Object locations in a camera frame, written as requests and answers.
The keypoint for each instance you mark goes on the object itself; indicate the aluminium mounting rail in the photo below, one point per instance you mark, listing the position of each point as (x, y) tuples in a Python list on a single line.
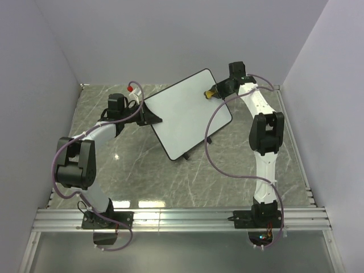
[(179, 220)]

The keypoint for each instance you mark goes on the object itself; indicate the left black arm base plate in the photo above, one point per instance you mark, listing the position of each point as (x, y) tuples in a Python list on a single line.
[(121, 220)]

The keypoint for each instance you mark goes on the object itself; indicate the yellow bone-shaped eraser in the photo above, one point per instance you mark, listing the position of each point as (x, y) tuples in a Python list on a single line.
[(209, 94)]

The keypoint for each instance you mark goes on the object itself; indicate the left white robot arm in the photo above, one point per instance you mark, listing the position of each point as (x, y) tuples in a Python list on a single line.
[(75, 165)]

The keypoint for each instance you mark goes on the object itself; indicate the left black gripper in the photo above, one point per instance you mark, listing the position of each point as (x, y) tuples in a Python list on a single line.
[(148, 118)]

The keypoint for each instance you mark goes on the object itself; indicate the white whiteboard black frame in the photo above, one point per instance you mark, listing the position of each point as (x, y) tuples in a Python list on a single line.
[(185, 113)]

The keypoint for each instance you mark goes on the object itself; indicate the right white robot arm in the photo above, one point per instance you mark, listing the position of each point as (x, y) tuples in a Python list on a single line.
[(265, 140)]

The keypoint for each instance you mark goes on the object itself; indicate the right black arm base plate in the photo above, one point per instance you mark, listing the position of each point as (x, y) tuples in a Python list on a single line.
[(247, 219)]

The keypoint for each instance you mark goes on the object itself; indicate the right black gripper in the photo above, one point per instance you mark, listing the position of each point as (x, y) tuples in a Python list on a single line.
[(218, 90)]

